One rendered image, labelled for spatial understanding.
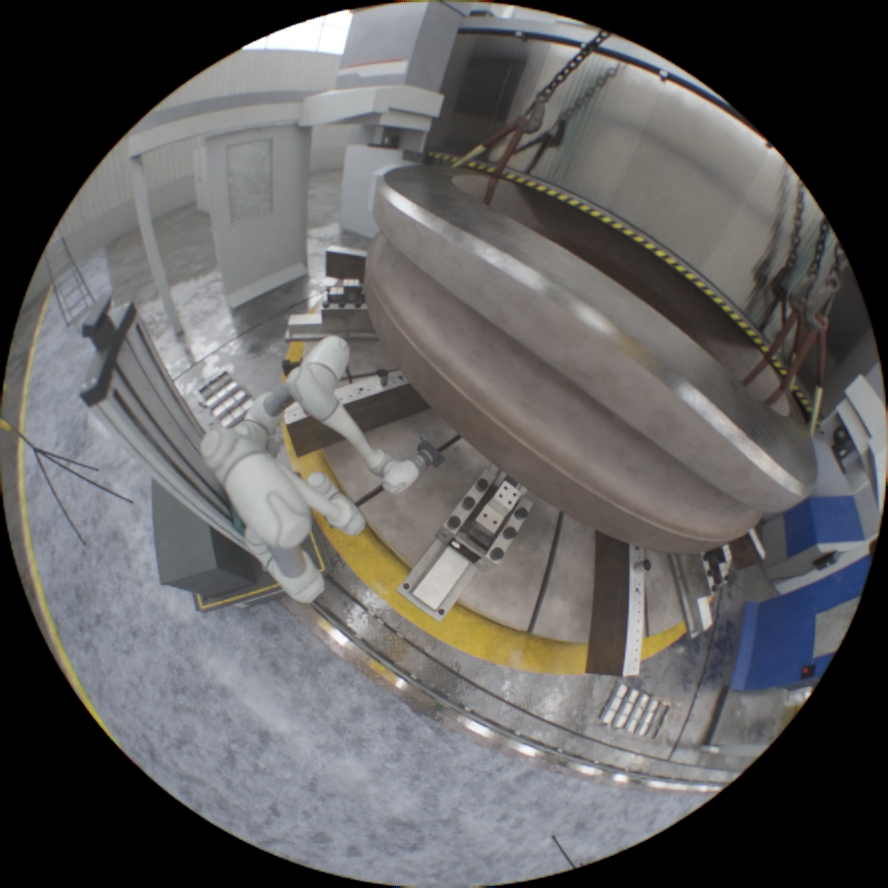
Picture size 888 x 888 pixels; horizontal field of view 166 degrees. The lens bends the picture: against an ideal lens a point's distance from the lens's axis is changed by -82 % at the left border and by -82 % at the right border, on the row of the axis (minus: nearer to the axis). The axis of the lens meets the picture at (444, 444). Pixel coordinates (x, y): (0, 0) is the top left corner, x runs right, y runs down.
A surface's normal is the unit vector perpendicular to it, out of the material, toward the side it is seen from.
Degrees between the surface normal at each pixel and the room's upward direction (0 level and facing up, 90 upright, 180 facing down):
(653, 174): 90
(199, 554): 0
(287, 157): 90
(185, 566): 0
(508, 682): 0
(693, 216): 90
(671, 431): 90
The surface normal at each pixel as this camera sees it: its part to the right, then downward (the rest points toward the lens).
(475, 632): 0.21, -0.54
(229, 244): 0.79, 0.59
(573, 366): -0.59, 0.59
